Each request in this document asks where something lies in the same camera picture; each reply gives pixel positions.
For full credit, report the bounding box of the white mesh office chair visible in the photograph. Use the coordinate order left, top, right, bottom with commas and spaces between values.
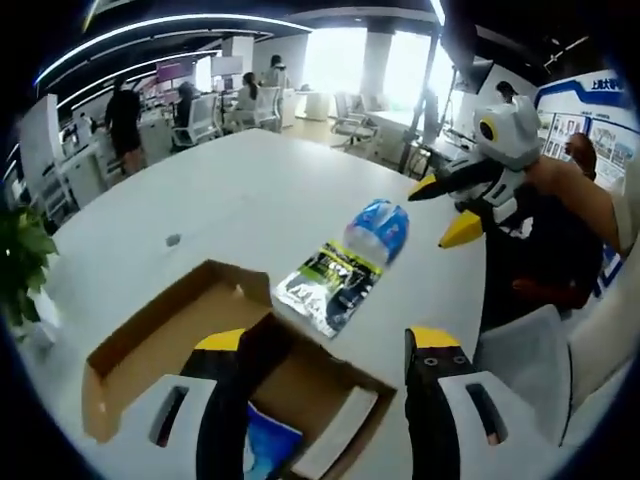
252, 85, 283, 132
171, 93, 225, 152
331, 92, 382, 151

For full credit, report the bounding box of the dark cloth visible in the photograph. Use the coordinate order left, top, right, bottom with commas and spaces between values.
482, 192, 607, 332

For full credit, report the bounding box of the white desk cabinet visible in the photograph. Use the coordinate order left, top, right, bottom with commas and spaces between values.
62, 139, 119, 201

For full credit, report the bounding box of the green potted plant white pot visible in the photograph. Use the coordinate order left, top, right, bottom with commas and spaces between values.
0, 203, 62, 346

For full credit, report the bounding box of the blue patterned plastic pack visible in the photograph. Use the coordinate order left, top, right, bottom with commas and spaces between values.
343, 197, 411, 266

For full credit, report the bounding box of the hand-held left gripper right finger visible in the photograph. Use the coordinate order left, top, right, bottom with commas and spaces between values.
403, 325, 566, 480

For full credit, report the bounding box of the grey mesh office chair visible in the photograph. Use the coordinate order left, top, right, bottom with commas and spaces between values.
472, 304, 575, 449

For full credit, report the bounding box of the person's right hand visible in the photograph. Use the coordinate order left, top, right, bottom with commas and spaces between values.
522, 133, 601, 199

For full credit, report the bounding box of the brown cardboard shoe box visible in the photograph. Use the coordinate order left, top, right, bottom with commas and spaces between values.
81, 258, 399, 480

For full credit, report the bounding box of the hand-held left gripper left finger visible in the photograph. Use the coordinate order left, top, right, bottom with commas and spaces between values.
127, 327, 251, 480

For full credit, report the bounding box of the blue wet wipes pack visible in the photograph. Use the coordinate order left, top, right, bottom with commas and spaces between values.
243, 402, 307, 480

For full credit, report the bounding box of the purple wall screen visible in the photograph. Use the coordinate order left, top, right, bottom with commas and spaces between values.
155, 59, 194, 84

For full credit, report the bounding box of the silver green soft item packet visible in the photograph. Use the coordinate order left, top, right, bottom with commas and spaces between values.
274, 240, 385, 340

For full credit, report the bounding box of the blue white wall display board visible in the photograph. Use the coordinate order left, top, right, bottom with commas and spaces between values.
535, 74, 632, 194

